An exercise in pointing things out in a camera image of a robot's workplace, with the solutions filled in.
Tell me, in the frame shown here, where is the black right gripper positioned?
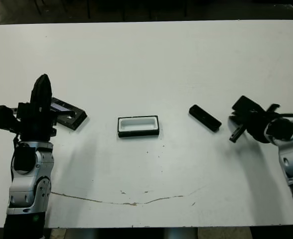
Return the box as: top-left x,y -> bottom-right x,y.
229,103 -> 280,143

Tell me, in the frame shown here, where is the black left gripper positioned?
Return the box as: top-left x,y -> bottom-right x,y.
16,74 -> 60,142

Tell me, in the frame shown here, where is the slim black bar camera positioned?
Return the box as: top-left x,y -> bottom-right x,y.
188,104 -> 223,133

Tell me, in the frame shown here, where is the black box lid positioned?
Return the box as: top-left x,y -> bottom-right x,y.
50,97 -> 88,131

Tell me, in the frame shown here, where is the black box with white insert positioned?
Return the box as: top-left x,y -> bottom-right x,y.
117,115 -> 160,139

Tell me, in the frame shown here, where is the grey robot right leg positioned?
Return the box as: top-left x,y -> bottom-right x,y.
164,228 -> 198,239

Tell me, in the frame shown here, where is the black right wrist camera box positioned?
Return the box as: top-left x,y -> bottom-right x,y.
232,95 -> 261,113

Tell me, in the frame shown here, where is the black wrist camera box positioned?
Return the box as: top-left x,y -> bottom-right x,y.
0,105 -> 19,133
232,95 -> 261,113

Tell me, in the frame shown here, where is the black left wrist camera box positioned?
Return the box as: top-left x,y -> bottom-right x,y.
0,105 -> 19,133

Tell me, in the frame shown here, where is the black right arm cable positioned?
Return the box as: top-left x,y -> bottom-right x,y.
273,112 -> 293,120

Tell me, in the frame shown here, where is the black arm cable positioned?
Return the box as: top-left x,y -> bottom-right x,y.
273,112 -> 293,120
10,135 -> 21,180

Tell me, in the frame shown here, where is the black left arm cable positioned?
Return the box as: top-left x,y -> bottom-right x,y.
10,135 -> 21,180

